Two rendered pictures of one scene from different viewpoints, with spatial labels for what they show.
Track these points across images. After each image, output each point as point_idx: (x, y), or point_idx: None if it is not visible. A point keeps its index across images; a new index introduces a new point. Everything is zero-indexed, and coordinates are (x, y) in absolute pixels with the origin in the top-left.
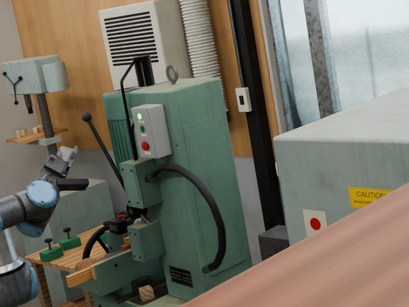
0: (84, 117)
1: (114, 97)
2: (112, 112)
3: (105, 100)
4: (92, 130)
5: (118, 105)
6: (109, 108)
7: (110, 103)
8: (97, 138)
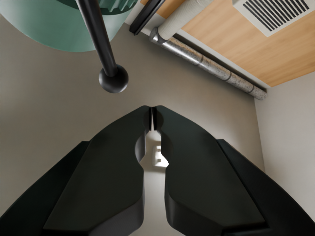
0: (105, 89)
1: (18, 29)
2: (36, 9)
3: (58, 45)
4: (99, 52)
5: (6, 3)
6: (45, 25)
7: (36, 30)
8: (85, 20)
